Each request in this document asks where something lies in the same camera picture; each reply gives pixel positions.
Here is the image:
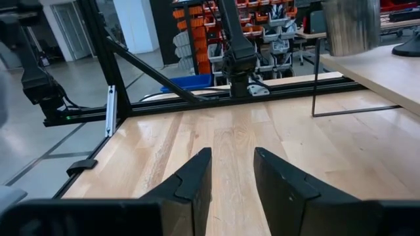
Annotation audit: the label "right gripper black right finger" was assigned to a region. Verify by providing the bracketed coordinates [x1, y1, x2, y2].
[253, 147, 379, 236]

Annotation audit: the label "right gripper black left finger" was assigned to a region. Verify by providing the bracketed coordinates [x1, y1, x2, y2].
[139, 147, 213, 236]

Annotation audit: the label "red storage crates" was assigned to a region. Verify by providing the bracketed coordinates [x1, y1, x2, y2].
[379, 0, 420, 13]

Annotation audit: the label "white frame bracket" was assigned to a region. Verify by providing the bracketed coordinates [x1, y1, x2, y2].
[104, 85, 118, 138]

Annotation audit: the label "grey door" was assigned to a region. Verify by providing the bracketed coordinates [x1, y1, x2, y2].
[50, 1, 95, 62]

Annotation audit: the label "wooden shelf riser black legs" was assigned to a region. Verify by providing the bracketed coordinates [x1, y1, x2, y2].
[311, 38, 420, 118]

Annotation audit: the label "blue plastic bin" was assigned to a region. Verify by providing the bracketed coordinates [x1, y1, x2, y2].
[159, 73, 215, 94]

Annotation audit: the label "orange parts bin rack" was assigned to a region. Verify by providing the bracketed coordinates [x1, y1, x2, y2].
[171, 0, 298, 80]

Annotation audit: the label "black aluminium table frame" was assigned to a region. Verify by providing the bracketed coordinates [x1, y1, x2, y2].
[43, 0, 366, 200]

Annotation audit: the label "black table clamp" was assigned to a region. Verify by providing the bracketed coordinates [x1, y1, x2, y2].
[66, 158, 98, 178]

